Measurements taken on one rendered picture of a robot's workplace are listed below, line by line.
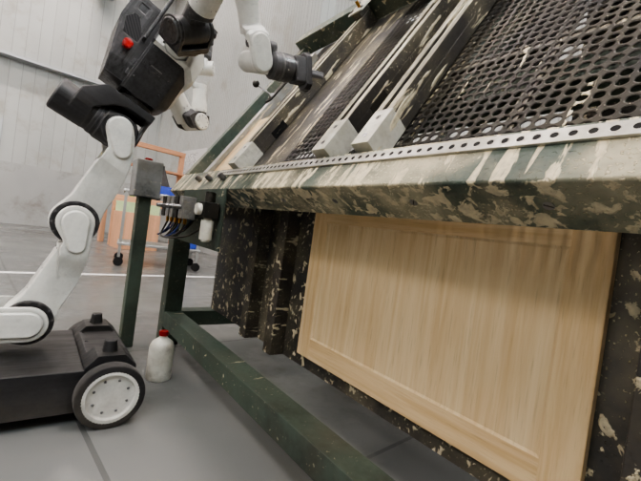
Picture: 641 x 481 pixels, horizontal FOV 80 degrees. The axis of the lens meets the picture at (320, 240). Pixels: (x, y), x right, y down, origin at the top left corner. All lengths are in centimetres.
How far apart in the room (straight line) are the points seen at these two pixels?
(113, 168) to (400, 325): 108
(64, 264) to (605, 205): 144
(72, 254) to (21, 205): 910
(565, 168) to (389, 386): 72
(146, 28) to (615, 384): 162
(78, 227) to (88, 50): 988
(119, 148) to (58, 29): 977
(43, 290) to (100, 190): 37
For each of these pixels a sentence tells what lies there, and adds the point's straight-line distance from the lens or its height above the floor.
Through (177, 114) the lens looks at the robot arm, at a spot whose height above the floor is 114.
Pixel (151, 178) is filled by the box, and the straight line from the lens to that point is 206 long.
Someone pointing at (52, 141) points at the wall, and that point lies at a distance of 1070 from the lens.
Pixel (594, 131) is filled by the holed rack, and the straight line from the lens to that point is 68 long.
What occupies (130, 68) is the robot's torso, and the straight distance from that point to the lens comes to 156.
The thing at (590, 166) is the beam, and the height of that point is 83.
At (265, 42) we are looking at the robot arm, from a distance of 129.
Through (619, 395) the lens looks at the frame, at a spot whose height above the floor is 48.
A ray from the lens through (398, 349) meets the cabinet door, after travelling 109.
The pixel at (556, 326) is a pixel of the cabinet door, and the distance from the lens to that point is 88.
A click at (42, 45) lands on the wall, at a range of 1106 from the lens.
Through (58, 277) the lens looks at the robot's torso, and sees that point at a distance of 154.
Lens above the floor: 69
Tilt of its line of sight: 1 degrees down
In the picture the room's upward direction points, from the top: 8 degrees clockwise
